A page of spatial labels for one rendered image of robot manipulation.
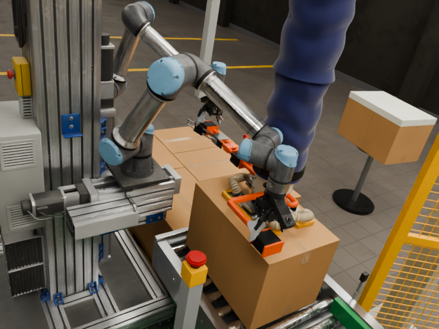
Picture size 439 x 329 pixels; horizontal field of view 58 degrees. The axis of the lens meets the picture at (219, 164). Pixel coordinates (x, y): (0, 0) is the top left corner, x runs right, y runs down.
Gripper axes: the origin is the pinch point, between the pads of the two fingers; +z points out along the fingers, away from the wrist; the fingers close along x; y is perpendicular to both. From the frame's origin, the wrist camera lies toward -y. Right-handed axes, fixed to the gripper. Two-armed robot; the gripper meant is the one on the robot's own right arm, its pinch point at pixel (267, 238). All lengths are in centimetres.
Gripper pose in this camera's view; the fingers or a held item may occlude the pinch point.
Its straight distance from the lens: 145.2
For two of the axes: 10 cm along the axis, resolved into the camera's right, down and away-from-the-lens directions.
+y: -5.0, -5.0, 7.1
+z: -1.6, 8.6, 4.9
